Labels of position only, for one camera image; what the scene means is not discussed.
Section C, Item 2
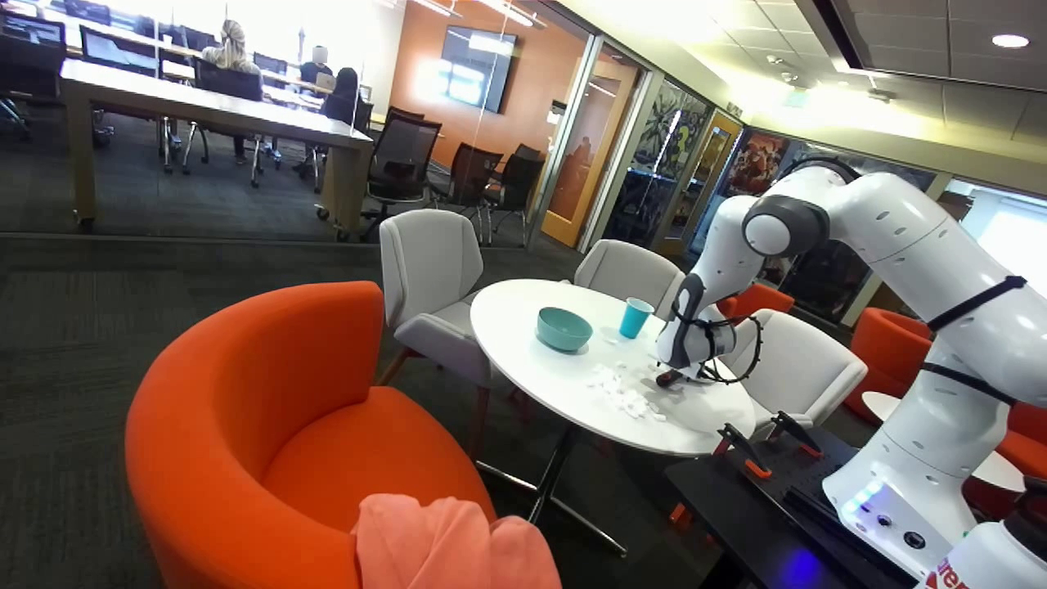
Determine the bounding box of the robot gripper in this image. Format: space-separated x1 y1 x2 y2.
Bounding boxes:
658 317 714 373

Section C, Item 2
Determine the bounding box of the blue plastic cup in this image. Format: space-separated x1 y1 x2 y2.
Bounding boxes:
617 294 656 343

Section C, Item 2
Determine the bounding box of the orange tub chair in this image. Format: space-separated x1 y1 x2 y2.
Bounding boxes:
962 400 1047 520
849 305 942 421
716 277 799 327

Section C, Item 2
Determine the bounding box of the light grey upholstered chair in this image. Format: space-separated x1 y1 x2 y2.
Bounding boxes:
378 208 495 385
571 236 692 321
716 309 870 433

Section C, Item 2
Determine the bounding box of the teal bowl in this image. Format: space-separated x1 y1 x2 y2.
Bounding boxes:
533 305 595 358

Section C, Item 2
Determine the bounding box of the wood framed glass door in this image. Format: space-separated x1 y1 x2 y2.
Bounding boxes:
539 44 642 253
665 107 747 261

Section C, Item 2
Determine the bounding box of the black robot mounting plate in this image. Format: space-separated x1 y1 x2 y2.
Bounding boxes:
665 418 926 589

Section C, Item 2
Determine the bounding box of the dark office chair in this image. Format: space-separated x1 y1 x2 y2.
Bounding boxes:
486 146 546 247
445 140 504 213

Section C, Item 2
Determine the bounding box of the salmon pink cloth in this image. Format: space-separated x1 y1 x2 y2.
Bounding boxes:
350 491 566 589

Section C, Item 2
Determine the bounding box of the small white round table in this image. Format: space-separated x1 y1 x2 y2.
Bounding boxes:
861 385 1029 498

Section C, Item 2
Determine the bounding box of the black mesh office chair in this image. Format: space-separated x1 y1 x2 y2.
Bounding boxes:
366 107 445 223

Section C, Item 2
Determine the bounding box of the large orange tub armchair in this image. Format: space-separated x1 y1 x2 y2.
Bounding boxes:
120 277 502 589

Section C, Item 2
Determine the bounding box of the black swivel chair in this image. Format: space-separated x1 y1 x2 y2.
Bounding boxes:
189 60 268 187

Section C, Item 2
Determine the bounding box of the blonde seated person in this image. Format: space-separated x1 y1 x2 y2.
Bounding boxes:
200 17 263 76

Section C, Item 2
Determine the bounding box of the long wooden table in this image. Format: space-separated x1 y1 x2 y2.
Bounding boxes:
56 60 378 241

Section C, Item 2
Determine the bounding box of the dark computer monitor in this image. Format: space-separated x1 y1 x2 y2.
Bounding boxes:
80 26 160 78
0 9 67 72

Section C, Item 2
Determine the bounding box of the orange handled black clamp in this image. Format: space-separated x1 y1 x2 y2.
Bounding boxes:
762 409 828 464
714 421 780 486

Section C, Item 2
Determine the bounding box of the red wall poster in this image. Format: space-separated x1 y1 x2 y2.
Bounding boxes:
725 129 790 203

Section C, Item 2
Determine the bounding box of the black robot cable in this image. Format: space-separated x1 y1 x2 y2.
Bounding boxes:
665 159 1033 413

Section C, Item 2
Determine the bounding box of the wall mounted tv screen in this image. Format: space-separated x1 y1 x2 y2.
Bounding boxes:
434 26 519 119

